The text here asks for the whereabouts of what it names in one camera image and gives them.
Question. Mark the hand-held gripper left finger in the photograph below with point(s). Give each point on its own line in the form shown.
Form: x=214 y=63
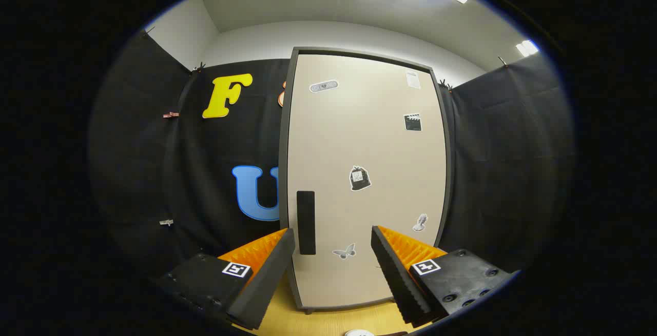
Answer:
x=272 y=269

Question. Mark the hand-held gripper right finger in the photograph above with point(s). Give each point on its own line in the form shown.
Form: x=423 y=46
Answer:
x=392 y=269

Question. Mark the grey shoe cabinet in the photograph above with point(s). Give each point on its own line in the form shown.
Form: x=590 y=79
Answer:
x=283 y=172

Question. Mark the black backdrop cloth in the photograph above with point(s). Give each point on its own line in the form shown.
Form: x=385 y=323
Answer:
x=205 y=197

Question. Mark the pink clip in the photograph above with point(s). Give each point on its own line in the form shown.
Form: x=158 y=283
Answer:
x=171 y=115

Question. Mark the small ceiling light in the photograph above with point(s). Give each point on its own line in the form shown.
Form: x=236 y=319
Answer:
x=527 y=48

